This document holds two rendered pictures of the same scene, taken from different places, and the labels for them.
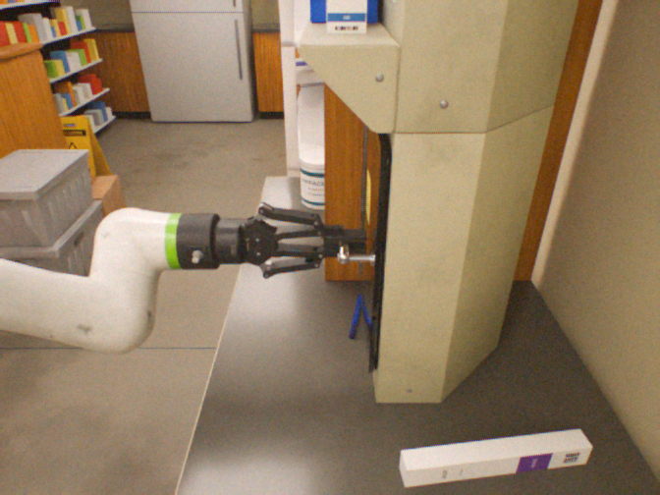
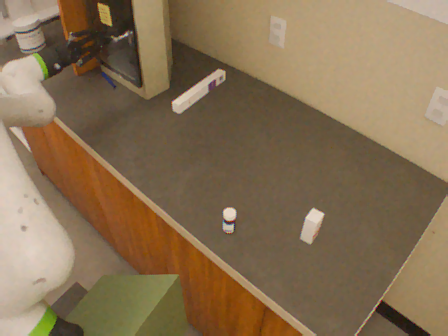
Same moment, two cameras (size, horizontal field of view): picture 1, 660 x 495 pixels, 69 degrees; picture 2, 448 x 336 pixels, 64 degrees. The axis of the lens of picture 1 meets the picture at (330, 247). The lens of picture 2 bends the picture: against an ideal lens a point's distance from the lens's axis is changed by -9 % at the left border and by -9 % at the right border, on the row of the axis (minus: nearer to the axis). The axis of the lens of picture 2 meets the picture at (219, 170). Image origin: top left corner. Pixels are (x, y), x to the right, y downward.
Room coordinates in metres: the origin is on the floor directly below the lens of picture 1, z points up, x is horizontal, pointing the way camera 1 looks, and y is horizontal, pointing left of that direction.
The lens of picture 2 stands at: (-0.46, 0.60, 1.80)
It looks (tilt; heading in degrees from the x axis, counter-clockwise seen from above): 46 degrees down; 314
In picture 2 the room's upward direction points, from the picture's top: straight up
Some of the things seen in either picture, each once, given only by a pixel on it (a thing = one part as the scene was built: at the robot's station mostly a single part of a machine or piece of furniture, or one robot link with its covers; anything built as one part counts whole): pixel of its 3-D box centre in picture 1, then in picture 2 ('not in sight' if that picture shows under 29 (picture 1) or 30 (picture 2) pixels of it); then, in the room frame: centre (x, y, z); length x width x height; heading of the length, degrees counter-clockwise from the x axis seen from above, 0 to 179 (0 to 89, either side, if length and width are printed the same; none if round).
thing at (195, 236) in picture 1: (202, 242); (50, 62); (0.67, 0.21, 1.20); 0.12 x 0.06 x 0.09; 0
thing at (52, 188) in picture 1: (35, 195); not in sight; (2.39, 1.60, 0.49); 0.60 x 0.42 x 0.33; 0
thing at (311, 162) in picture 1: (321, 179); (29, 33); (1.38, 0.03, 1.02); 0.13 x 0.13 x 0.15
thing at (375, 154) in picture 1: (369, 230); (111, 29); (0.73, -0.07, 1.19); 0.30 x 0.01 x 0.40; 179
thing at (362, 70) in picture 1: (344, 65); not in sight; (0.73, -0.02, 1.46); 0.32 x 0.12 x 0.10; 0
